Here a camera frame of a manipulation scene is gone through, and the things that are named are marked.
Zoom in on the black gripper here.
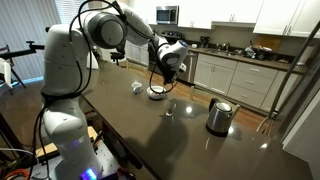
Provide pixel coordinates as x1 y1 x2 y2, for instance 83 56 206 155
163 69 176 84

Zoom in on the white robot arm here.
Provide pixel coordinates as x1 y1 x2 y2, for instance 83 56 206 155
40 1 188 180

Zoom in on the white bowl with food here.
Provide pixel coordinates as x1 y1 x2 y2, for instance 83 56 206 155
147 85 166 100

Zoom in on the clear glass cup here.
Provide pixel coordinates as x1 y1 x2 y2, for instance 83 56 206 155
165 101 176 117

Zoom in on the small white cup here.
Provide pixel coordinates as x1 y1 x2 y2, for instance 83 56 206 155
132 82 142 94

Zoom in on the black stove range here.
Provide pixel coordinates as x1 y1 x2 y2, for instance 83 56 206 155
148 31 188 76

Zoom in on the black coffee maker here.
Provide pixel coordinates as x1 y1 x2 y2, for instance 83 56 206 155
200 36 210 48

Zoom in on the black office chair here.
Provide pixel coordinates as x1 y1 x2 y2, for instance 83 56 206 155
110 41 125 64

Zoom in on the stainless steel microwave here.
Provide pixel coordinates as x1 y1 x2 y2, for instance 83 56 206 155
156 6 179 25

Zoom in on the kitchen sink faucet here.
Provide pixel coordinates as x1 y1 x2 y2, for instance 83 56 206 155
217 42 230 52

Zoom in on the stainless steel electric kettle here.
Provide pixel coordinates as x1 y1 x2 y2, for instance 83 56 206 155
206 98 240 137

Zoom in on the stainless steel refrigerator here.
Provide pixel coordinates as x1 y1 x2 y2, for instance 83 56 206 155
256 19 320 144

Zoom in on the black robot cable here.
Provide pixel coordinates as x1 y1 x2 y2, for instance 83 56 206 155
19 0 179 180

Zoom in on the black camera tripod stand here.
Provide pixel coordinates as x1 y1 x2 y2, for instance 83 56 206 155
0 41 45 87

